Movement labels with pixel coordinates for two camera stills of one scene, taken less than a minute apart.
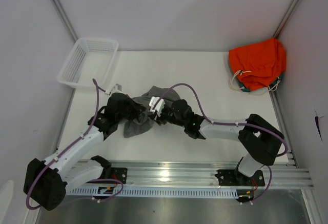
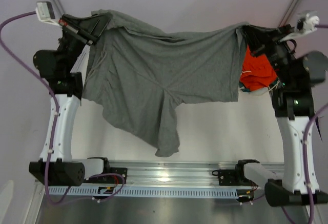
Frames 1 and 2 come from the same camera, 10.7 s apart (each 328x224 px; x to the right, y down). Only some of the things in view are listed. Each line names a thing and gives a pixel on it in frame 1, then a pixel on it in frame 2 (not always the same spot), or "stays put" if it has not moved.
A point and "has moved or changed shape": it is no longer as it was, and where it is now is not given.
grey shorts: [140, 125] has moved or changed shape
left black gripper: [137, 109] to [88, 29]
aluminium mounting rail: [202, 174] stays put
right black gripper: [159, 120] to [258, 38]
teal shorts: [244, 89] stays put
